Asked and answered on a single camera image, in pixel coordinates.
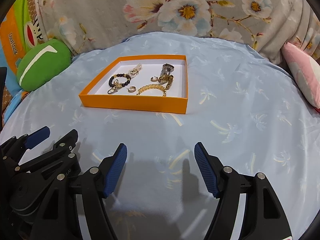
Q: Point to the pink white pillow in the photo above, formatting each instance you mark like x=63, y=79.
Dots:
x=305, y=71

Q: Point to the small gold hoop earring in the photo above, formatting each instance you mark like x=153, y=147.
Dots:
x=117, y=85

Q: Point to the grey floral blanket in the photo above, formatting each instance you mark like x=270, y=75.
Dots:
x=265, y=25

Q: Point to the orange cardboard box tray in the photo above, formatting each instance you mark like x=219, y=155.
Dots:
x=97, y=93

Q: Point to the silver wrist watch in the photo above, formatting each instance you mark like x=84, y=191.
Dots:
x=167, y=69

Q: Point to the gold chain bangle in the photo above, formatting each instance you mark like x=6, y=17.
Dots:
x=152, y=87

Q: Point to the light blue palm bedsheet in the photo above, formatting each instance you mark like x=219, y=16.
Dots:
x=245, y=110

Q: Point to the green plush pillow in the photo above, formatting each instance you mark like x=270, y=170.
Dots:
x=42, y=63

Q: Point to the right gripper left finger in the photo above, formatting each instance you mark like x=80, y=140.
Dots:
x=57, y=217

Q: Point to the colourful monkey cartoon blanket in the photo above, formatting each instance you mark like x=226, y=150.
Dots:
x=20, y=32

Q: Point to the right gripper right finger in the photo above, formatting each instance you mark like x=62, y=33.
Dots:
x=264, y=216

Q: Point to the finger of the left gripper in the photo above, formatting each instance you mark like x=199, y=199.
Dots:
x=14, y=148
x=48, y=160

